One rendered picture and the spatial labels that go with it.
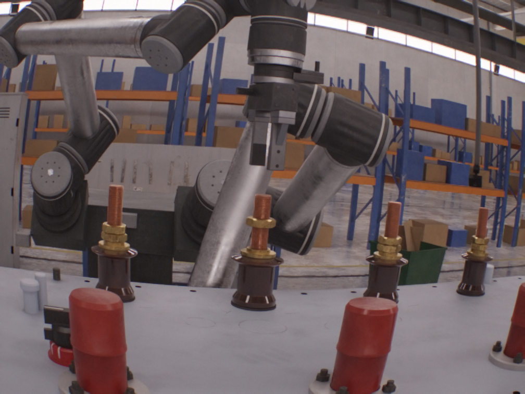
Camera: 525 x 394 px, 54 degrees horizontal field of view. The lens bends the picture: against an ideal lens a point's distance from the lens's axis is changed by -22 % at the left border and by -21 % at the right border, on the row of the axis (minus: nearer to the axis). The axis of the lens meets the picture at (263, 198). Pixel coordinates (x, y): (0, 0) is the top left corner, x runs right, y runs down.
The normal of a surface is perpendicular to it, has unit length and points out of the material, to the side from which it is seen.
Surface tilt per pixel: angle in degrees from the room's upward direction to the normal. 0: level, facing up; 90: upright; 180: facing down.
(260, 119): 90
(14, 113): 90
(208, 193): 64
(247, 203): 83
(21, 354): 0
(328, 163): 129
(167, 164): 90
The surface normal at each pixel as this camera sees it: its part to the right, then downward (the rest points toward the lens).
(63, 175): 0.31, -0.36
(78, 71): 0.60, 0.72
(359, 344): -0.35, 0.05
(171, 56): -0.40, 0.76
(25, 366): 0.09, -0.99
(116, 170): 0.27, 0.13
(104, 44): -0.58, 0.44
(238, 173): -0.36, -0.25
